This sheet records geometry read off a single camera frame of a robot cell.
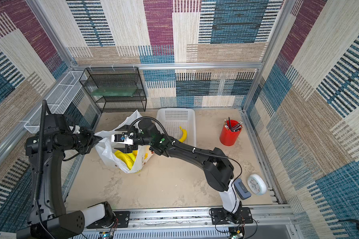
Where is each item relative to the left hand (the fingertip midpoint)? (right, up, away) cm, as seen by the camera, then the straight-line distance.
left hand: (103, 135), depth 69 cm
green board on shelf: (-6, +26, +25) cm, 37 cm away
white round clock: (+74, -26, +8) cm, 78 cm away
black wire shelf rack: (-8, +37, +33) cm, 50 cm away
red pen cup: (+65, 0, +23) cm, 69 cm away
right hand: (+6, -1, +3) cm, 7 cm away
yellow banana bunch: (+7, -13, +13) cm, 20 cm away
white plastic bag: (+1, -7, 0) cm, 7 cm away
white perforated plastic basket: (+29, +9, +43) cm, 53 cm away
